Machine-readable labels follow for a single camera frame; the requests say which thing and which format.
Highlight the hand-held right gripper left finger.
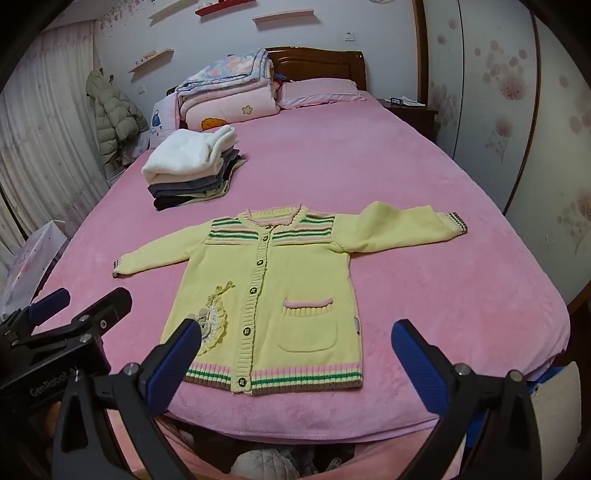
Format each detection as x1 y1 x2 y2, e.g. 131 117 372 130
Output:
52 318 204 480

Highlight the wooden nightstand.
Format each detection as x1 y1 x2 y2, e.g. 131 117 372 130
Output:
376 98 439 144

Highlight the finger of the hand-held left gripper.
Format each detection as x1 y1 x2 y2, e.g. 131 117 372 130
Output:
0 288 72 340
10 287 134 357

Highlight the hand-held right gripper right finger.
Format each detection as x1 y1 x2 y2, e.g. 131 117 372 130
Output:
390 318 542 480

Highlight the floral print wardrobe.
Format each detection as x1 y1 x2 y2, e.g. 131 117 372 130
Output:
413 0 591 315

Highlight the wooden headboard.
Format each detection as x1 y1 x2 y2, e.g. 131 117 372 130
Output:
265 46 369 92

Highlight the red wall shelf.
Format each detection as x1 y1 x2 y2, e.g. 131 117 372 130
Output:
194 0 242 17

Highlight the olive puffer jacket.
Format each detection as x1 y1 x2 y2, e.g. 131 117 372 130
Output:
85 68 150 165

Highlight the white cushion with blue print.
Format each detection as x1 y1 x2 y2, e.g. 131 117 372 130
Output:
147 95 181 149

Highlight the white patterned curtain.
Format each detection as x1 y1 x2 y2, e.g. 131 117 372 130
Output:
0 18 110 243

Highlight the floral folded quilt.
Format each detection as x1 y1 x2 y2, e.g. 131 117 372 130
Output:
176 48 278 105

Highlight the white storage box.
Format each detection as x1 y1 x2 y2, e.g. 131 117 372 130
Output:
0 220 70 315

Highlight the yellow striped knit cardigan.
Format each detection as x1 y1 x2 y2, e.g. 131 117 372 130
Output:
112 200 469 397

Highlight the pink pillow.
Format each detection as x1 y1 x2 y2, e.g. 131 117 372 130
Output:
277 78 370 110

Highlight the wooden wall shelf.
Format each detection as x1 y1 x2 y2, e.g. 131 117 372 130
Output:
128 48 175 74
147 0 182 20
251 6 315 24

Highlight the pink bed blanket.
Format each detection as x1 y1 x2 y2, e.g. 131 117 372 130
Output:
9 91 571 476

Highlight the stack of folded clothes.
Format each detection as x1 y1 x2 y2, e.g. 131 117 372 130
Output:
141 124 248 212

